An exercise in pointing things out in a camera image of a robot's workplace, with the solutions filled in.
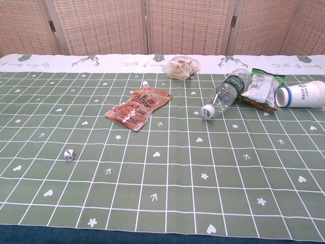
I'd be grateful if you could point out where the clear plastic water bottle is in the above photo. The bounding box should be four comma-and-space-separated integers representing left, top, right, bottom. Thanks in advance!
201, 68, 251, 119

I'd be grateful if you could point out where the green snack packet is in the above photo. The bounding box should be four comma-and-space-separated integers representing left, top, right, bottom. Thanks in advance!
240, 68, 286, 109

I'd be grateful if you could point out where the woven bamboo folding screen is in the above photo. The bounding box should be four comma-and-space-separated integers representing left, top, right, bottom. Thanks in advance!
0, 0, 325, 58

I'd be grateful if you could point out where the green grid tablecloth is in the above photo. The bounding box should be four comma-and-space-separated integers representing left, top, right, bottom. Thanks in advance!
0, 53, 325, 242

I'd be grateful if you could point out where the white paper cup stack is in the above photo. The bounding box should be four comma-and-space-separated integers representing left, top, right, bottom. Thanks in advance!
275, 80, 325, 110

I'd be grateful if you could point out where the orange brown snack packet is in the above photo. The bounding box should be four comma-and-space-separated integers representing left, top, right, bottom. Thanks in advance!
241, 98, 279, 112

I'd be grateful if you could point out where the brown spouted drink pouch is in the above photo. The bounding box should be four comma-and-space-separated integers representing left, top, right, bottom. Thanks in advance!
105, 81, 173, 132

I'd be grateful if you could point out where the clear bag of bread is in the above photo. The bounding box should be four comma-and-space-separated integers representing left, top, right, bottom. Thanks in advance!
162, 55, 201, 81

